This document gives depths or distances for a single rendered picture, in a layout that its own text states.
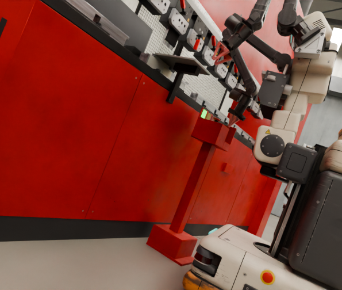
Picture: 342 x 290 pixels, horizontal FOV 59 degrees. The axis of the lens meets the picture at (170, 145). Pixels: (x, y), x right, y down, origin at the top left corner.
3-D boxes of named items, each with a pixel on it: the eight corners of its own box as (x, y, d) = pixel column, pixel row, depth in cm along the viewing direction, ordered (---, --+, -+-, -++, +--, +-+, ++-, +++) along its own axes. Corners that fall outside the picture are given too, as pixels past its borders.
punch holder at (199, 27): (188, 41, 177) (198, 15, 177) (176, 39, 182) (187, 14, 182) (199, 53, 189) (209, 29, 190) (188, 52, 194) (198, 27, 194)
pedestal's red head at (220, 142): (214, 144, 164) (226, 113, 164) (190, 136, 173) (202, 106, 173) (227, 152, 180) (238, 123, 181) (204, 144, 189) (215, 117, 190)
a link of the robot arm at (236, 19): (261, 14, 130) (262, 25, 138) (242, -1, 134) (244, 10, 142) (240, 35, 132) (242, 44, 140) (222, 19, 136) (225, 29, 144)
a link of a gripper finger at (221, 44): (206, 52, 135) (222, 37, 134) (210, 59, 142) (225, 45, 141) (216, 62, 133) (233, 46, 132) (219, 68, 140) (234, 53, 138)
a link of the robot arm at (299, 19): (306, 22, 125) (304, 29, 130) (291, 5, 128) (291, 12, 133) (286, 35, 127) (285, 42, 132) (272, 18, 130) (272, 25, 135)
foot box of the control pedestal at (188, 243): (181, 266, 158) (189, 244, 158) (145, 243, 172) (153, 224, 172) (197, 262, 175) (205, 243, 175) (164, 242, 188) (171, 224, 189)
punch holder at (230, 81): (226, 81, 226) (234, 61, 226) (216, 80, 231) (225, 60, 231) (234, 90, 238) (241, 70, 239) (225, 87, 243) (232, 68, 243)
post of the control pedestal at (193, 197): (177, 233, 171) (211, 144, 172) (168, 228, 174) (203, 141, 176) (181, 233, 176) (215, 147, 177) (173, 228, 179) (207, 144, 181)
